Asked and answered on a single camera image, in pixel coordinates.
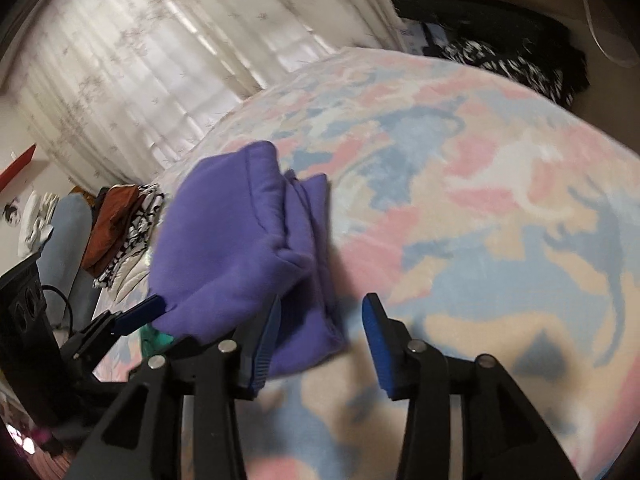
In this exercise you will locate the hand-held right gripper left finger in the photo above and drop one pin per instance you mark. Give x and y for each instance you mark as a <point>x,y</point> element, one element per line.
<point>265,347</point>

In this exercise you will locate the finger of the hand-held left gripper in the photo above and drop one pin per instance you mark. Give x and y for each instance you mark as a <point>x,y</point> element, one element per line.
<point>142,310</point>

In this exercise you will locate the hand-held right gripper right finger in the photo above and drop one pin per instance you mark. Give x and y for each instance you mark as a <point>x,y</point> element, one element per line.
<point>376,345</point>

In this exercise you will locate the purple hoodie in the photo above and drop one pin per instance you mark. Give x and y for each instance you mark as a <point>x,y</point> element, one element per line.
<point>235,250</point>

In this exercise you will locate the stack of folded clothes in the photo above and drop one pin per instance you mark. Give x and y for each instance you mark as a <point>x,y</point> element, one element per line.
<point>135,240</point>

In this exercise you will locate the dark clothes pile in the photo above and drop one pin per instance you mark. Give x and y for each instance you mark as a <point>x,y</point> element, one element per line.
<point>505,55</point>

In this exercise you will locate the teal green cloth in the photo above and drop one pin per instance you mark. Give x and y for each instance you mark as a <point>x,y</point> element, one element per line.
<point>157,340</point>

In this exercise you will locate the rust brown folded garment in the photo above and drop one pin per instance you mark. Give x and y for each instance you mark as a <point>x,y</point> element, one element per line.
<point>107,230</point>

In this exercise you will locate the blue-grey pillow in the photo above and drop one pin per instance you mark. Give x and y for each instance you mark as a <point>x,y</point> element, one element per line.
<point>65,250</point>

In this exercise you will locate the dark folded garment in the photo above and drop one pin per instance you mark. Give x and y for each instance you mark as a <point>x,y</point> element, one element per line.
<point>100,202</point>

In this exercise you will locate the white cloth pile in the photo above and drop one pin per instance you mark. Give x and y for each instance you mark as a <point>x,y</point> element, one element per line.
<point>40,220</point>

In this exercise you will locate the pastel printed blanket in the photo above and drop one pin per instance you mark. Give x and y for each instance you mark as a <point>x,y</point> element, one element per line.
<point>475,240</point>

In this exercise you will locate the white floral curtain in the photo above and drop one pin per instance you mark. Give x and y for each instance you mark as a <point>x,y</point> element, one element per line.
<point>165,60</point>

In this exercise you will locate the dark wall sticker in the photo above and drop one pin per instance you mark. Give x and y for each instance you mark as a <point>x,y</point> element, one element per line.
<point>11,211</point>

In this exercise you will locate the red wall shelf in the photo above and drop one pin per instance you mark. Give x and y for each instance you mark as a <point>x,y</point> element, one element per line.
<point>17,167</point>

